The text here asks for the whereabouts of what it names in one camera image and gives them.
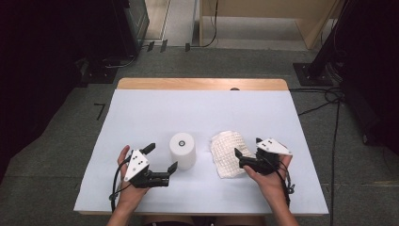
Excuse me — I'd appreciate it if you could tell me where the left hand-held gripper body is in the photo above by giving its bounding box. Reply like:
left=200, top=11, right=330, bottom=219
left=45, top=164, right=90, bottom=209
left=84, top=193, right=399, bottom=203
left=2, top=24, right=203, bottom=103
left=123, top=149, right=172, bottom=189

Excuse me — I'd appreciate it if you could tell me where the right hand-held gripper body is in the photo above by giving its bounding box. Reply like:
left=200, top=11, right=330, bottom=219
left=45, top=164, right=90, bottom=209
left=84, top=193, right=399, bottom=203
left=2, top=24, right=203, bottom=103
left=239, top=137, right=294, bottom=176

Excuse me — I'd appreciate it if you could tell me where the white waffle cloth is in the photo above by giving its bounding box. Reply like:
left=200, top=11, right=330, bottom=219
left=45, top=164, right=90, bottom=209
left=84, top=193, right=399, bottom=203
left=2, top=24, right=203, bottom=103
left=209, top=130, right=256, bottom=179

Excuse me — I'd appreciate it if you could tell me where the white plastic cylinder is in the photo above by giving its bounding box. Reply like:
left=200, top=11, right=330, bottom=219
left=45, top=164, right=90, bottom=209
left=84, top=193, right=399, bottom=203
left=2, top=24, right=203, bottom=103
left=168, top=132, right=198, bottom=171

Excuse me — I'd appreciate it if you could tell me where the person's right hand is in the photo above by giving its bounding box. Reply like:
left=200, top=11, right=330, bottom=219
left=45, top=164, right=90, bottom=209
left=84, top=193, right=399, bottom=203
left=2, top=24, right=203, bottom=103
left=244, top=153, right=295, bottom=215

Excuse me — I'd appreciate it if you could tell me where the person's left hand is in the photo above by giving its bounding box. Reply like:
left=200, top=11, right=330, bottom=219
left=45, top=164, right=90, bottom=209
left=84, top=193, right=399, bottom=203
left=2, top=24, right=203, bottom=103
left=116, top=144, right=150, bottom=215

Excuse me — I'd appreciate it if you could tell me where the white table sheet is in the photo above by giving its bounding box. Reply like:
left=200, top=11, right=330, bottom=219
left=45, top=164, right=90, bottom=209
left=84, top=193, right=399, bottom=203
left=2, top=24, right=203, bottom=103
left=73, top=89, right=329, bottom=216

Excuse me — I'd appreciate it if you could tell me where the wooden table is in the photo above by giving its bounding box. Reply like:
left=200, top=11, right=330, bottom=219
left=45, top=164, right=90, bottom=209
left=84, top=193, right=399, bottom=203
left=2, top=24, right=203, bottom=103
left=78, top=77, right=325, bottom=218

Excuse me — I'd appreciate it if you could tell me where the black stand with base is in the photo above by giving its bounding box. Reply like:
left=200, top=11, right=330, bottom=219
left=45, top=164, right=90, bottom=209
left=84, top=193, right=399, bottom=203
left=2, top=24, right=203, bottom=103
left=293, top=0, right=359, bottom=88

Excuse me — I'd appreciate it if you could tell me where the black stand base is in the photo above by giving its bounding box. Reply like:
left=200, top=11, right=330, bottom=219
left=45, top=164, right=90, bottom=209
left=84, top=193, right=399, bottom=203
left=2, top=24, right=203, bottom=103
left=74, top=56, right=120, bottom=85

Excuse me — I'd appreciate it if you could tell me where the beige wooden desk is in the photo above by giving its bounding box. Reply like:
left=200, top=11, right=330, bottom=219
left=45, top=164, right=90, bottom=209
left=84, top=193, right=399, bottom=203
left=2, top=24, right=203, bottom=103
left=199, top=0, right=343, bottom=51

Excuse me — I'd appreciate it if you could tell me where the black cabinet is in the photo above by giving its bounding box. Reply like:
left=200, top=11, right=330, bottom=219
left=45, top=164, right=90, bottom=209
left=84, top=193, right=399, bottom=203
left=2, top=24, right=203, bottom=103
left=123, top=0, right=151, bottom=58

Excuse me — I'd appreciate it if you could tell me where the left hand-held gripper cable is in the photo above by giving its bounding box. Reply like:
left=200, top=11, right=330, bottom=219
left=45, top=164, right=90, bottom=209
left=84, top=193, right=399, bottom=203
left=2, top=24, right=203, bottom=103
left=108, top=154, right=133, bottom=215

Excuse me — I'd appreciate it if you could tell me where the tangled black floor cable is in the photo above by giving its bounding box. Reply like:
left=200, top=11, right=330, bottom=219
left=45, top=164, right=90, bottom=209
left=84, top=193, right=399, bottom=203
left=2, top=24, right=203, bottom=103
left=289, top=87, right=346, bottom=117

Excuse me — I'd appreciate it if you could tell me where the long black floor cable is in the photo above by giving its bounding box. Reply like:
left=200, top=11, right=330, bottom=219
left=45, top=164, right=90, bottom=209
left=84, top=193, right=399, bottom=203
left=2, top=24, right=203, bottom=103
left=328, top=100, right=342, bottom=226

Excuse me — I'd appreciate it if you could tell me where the grey floor cable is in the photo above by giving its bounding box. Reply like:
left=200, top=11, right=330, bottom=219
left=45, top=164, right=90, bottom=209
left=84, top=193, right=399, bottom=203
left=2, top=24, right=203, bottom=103
left=103, top=54, right=139, bottom=70

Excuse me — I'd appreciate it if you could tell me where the black hanging cable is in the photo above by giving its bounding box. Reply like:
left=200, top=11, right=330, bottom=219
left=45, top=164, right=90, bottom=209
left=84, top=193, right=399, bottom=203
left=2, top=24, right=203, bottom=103
left=189, top=0, right=219, bottom=49

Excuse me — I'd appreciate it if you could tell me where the metal frame rail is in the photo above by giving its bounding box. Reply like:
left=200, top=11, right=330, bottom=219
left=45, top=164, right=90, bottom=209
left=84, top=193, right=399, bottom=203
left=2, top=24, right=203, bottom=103
left=160, top=0, right=173, bottom=41

